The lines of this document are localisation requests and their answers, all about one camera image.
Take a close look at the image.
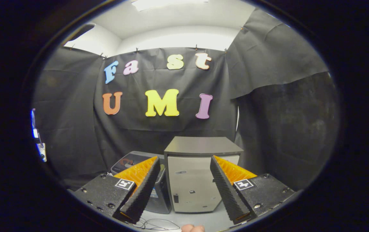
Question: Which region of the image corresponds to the ceiling light panel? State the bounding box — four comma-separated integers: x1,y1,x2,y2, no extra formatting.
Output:
131,0,209,12

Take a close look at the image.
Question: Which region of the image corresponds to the grey cabinet with dark top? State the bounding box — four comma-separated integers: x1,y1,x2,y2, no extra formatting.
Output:
164,136,245,214

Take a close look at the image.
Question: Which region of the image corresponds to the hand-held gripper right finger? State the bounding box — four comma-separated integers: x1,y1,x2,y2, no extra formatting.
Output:
210,155,296,225

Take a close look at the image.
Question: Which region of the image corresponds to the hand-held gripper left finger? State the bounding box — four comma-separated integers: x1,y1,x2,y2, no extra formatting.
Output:
74,156,161,225

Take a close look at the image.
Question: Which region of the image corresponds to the black backdrop cloth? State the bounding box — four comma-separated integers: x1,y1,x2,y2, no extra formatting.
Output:
32,9,341,191

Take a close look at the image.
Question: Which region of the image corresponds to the dark grey washing machine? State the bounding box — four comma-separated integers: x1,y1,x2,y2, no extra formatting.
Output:
144,166,172,214

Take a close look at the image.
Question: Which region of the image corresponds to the white and blue equipment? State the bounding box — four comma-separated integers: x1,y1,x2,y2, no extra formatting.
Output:
31,109,47,162

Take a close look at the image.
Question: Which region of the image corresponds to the thin black cable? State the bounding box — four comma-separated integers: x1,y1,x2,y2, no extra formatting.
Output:
130,217,182,231

